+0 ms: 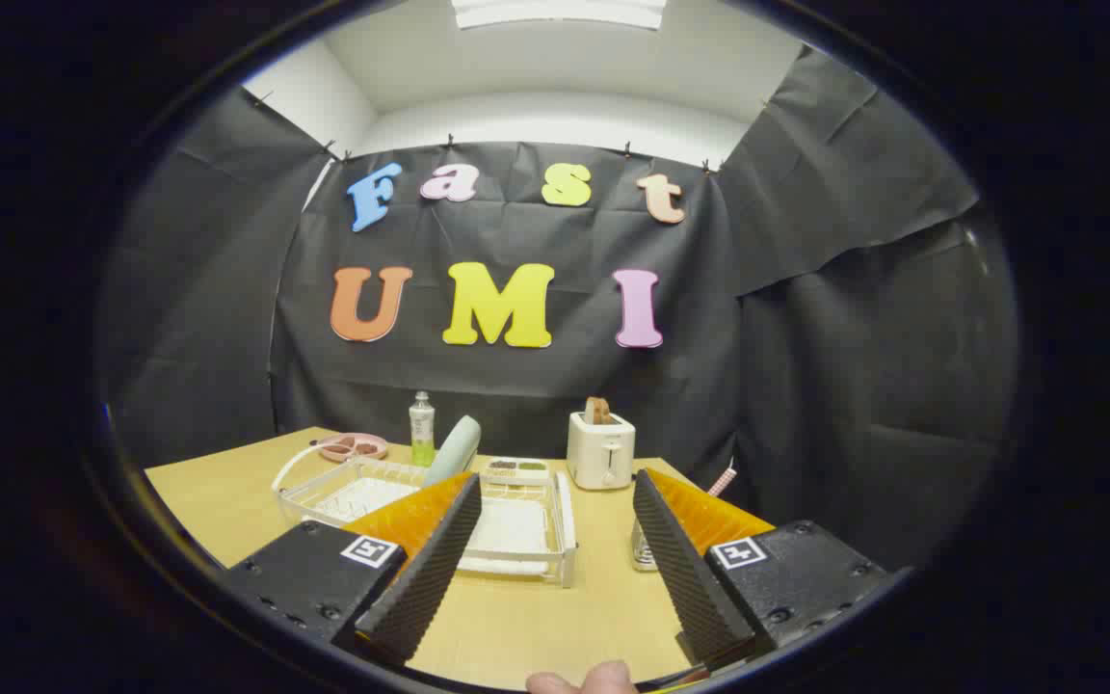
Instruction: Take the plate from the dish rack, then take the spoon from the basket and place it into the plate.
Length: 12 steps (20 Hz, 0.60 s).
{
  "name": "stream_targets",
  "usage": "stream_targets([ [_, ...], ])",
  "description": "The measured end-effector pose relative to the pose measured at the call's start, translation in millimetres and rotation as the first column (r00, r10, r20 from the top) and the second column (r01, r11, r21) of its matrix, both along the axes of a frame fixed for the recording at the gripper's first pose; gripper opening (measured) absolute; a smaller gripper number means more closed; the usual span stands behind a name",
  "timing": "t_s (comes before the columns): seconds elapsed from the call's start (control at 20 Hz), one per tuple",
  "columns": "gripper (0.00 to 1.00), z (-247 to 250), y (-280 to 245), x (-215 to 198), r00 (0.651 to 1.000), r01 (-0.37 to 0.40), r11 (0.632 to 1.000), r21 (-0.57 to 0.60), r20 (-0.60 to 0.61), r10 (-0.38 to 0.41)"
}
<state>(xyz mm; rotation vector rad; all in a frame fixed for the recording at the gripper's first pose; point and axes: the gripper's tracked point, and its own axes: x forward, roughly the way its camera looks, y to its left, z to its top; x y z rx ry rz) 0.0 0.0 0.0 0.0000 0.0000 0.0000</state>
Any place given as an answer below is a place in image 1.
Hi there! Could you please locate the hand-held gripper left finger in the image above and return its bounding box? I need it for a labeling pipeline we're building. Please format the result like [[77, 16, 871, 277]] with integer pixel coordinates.
[[225, 470, 484, 668]]

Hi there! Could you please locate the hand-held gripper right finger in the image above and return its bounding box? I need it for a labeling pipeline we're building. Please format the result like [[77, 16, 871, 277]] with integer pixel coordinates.
[[632, 468, 893, 672]]

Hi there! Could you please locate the metal wire basket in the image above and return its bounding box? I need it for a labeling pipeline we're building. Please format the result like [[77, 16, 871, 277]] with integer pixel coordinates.
[[630, 516, 662, 573]]

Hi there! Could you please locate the white wire dish rack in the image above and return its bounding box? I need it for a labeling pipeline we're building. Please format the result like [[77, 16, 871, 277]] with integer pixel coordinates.
[[272, 443, 578, 589]]

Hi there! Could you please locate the light green plate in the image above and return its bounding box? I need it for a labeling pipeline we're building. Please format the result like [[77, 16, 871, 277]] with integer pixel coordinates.
[[423, 414, 482, 488]]

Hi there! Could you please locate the pink plate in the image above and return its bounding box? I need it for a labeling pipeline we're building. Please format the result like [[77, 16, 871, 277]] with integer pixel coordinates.
[[316, 433, 389, 464]]

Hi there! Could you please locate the white ribbed drip tray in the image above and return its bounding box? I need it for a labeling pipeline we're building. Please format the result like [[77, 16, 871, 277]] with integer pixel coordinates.
[[309, 477, 556, 576]]

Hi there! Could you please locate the white divided tray with beans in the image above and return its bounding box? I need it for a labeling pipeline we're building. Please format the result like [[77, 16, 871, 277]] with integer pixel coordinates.
[[480, 457, 552, 485]]

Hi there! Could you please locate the green drink bottle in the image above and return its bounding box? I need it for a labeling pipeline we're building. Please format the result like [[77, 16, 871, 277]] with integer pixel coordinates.
[[409, 390, 436, 468]]

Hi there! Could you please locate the white toaster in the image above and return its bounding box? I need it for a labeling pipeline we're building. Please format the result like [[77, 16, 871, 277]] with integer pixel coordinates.
[[567, 412, 636, 491]]

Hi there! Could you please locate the black backdrop cloth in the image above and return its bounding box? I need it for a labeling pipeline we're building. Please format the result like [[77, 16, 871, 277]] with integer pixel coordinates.
[[97, 43, 1018, 570]]

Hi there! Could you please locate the ceiling light panel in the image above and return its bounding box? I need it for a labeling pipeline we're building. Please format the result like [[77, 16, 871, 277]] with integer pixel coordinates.
[[451, 0, 668, 30]]

